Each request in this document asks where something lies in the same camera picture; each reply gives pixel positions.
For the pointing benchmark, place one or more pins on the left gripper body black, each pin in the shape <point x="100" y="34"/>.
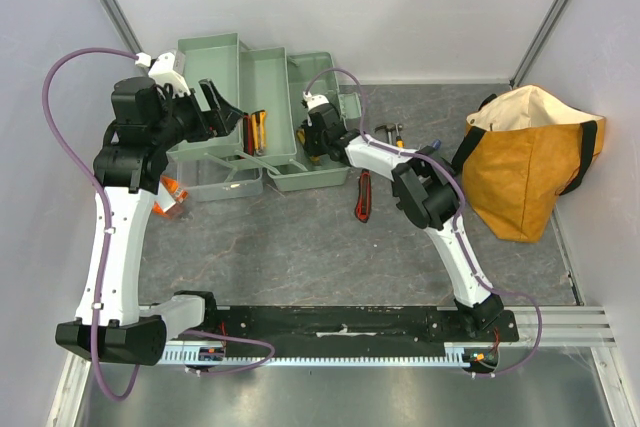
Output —
<point x="196" y="125"/>

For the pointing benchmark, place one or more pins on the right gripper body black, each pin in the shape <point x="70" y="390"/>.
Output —
<point x="310" y="134"/>

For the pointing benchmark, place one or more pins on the yellow black utility knife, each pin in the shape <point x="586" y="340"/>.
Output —
<point x="300" y="135"/>
<point x="259" y="131"/>

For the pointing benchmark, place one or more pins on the green translucent tool box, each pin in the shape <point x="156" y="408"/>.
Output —
<point x="267" y="85"/>

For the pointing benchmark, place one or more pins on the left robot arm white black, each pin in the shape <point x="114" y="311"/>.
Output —
<point x="149" y="120"/>

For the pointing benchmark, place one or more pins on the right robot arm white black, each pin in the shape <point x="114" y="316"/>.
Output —
<point x="427" y="194"/>

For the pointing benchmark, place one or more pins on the orange screw box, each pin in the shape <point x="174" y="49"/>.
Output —
<point x="178" y="192"/>

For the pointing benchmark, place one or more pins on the clear plastic screw box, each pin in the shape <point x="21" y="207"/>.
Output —
<point x="165" y="204"/>

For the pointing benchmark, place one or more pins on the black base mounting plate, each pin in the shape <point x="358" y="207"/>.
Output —
<point x="356" y="330"/>

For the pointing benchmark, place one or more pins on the mustard canvas tote bag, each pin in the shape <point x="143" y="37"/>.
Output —
<point x="521" y="152"/>

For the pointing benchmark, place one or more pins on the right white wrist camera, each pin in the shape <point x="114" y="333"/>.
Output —
<point x="312" y="102"/>

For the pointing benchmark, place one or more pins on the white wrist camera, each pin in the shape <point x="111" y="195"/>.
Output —
<point x="312" y="102"/>
<point x="166" y="70"/>

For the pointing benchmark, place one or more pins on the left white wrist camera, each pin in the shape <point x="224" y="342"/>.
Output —
<point x="166" y="70"/>

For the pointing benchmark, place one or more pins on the hammer black handle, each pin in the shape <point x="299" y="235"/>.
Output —
<point x="391" y="130"/>

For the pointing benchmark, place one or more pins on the blue grey cable duct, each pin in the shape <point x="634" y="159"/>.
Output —
<point x="207" y="355"/>

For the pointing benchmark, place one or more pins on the aluminium rail frame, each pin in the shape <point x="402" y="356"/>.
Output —
<point x="563" y="371"/>

